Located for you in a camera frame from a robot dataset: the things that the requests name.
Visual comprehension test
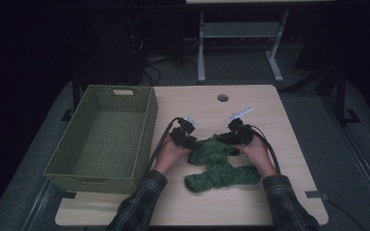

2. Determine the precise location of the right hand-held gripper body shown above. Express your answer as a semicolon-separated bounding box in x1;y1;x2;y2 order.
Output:
225;107;254;145

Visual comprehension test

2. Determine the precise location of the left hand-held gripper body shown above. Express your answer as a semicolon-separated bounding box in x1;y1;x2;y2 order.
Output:
169;115;199;149

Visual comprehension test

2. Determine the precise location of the green knitted cloth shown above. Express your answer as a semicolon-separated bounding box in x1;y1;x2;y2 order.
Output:
183;134;262;193

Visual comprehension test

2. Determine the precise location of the green woven basket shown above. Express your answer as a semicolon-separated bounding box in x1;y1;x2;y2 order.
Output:
42;84;159;195

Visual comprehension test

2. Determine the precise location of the person's left hand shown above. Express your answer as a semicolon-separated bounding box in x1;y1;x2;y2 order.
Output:
153;137;191;176

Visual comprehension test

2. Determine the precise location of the person's right hand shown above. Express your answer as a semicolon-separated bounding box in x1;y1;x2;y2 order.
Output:
232;134;278;178

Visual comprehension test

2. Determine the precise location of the grey tape strip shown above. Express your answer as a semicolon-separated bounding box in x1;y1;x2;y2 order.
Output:
304;190;330;201

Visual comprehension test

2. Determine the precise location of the white metal stand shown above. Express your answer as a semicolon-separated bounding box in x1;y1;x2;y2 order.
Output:
197;10;290;84

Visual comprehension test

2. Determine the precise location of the black metal stand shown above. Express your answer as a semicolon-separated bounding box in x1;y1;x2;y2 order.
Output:
282;64;362;126

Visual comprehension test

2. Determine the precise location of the right hand-held gripper black cable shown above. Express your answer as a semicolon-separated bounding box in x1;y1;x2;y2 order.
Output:
249;124;282;176

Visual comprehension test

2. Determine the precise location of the bundle of black floor cables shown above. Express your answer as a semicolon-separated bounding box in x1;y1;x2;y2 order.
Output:
128;35;200;86

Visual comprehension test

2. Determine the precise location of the black metal post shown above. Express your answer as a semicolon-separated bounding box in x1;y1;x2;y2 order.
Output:
61;73;81;122

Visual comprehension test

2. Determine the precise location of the metal floor rail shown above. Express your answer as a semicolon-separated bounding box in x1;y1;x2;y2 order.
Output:
321;95;370;222
22;179;62;231

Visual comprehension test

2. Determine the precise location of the thin black floor cable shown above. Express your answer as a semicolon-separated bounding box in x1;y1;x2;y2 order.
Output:
326;198;367;231

